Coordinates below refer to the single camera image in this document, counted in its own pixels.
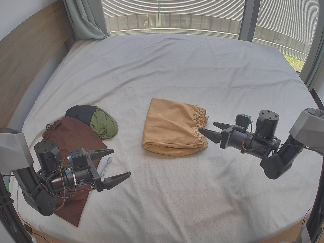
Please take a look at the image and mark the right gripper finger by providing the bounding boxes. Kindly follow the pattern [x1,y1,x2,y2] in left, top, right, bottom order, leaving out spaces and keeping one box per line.
[198,128,222,144]
[213,122,232,131]

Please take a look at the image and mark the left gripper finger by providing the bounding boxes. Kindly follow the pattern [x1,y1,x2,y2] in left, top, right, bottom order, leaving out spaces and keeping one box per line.
[87,149,114,161]
[102,172,131,191]

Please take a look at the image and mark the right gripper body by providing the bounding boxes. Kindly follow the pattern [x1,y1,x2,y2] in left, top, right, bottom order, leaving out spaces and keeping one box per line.
[220,124,256,151]

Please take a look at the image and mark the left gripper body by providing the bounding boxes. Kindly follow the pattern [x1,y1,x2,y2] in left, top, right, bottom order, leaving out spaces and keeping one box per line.
[63,152,104,193]

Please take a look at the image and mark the tan shorts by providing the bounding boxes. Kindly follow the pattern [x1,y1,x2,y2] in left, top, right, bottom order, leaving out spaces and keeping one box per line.
[142,98,209,157]

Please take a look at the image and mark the bed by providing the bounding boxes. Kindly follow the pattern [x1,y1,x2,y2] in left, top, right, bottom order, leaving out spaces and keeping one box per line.
[0,0,324,243]

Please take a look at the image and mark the white garment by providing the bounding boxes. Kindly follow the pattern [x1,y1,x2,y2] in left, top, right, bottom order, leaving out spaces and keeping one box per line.
[96,157,113,177]

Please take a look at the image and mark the brown garment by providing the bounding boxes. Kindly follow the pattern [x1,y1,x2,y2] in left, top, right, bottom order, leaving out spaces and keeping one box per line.
[42,117,107,228]

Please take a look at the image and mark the green garment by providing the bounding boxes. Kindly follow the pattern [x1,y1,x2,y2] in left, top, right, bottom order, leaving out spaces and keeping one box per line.
[90,107,119,140]

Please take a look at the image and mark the black garment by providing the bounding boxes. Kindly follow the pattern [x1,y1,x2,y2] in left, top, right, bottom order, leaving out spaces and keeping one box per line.
[65,105,98,126]

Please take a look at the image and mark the grey-green curtain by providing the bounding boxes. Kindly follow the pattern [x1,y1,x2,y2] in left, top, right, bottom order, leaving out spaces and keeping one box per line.
[60,0,111,39]
[300,0,324,90]

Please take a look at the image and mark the window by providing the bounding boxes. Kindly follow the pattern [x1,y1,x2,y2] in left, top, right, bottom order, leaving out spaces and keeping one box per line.
[97,0,324,60]

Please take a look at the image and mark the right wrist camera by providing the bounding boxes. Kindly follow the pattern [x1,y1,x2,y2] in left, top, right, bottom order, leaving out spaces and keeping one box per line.
[235,114,251,132]

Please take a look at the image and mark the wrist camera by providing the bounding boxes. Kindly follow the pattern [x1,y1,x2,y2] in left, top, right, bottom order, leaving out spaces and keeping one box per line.
[68,148,92,172]
[235,114,251,132]

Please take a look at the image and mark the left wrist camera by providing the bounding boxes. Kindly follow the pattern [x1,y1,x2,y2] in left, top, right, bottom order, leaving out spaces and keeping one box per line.
[68,148,92,172]

